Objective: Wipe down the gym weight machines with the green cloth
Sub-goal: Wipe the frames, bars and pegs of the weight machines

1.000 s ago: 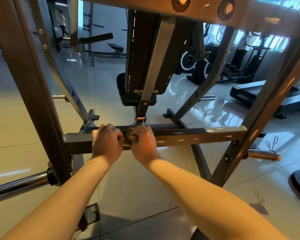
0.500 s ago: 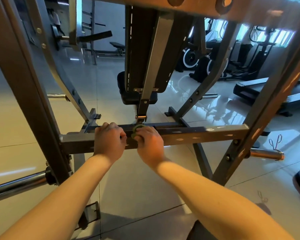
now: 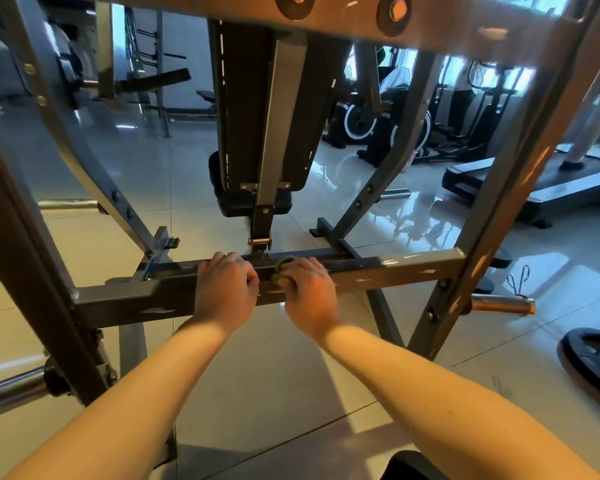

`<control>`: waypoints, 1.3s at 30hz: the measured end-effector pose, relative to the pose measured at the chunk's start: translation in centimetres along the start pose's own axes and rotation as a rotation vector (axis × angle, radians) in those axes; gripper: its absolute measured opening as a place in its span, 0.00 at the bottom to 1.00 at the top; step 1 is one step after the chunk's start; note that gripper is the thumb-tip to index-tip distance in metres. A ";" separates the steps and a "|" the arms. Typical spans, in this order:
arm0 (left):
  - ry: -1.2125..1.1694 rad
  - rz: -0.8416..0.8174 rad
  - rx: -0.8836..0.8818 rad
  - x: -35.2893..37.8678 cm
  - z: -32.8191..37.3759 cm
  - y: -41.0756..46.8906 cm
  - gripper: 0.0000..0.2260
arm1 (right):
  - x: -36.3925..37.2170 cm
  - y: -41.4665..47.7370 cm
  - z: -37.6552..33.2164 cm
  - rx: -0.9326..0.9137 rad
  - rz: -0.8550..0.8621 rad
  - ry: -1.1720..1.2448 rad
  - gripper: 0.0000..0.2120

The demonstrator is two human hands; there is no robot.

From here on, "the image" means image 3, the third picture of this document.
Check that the person's right hand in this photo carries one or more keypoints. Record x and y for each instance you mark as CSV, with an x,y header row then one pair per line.
x,y
310,297

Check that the person's left hand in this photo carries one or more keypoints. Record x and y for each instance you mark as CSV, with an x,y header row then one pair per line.
x,y
225,292

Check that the green cleaning cloth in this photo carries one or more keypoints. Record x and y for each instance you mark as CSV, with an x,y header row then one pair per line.
x,y
280,273

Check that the grey steel gym machine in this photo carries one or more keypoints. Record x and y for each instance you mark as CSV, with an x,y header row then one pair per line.
x,y
160,290

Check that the person's right forearm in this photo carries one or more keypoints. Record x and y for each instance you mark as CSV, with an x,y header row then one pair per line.
x,y
460,405

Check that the person's left forearm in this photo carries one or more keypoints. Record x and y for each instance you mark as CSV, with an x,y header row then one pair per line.
x,y
120,415

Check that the person's black trousers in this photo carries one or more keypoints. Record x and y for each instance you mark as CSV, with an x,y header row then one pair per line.
x,y
415,467

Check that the chrome weight storage peg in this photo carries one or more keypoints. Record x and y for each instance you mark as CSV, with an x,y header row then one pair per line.
x,y
10,390
500,305
395,193
68,205

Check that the black padded bench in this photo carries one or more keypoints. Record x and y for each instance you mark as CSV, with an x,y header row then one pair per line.
x,y
265,95

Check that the metal spring barbell collar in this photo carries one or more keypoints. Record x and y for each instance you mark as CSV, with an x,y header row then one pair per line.
x,y
520,283

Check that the black elliptical trainer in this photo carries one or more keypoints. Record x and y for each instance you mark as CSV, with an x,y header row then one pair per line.
x,y
470,115

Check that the black treadmill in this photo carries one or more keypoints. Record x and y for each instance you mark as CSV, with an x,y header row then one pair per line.
x,y
540,185

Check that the large black weight plate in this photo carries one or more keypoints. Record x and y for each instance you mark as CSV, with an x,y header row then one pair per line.
x,y
592,365

